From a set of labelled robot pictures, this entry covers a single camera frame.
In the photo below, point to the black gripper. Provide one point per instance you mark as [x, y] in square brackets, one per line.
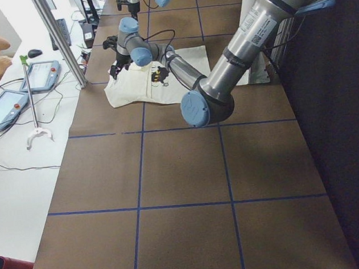
[121, 59]
[133, 10]

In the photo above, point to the cream long-sleeve cat shirt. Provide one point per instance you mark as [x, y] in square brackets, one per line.
[152, 83]

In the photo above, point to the far blue teach pendant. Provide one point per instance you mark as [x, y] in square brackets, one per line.
[43, 75]

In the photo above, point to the blue teach pendant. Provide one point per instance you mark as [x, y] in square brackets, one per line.
[11, 105]
[43, 75]

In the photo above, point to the black computer mouse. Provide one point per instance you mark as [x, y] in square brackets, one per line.
[34, 53]

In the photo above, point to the metal reacher grabber tool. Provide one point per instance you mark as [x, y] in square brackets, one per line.
[38, 130]

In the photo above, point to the near blue teach pendant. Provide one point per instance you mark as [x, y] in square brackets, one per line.
[11, 105]

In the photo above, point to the aluminium frame post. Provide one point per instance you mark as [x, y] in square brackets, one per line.
[49, 21]

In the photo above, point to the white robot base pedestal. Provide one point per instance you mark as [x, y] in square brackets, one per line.
[257, 74]

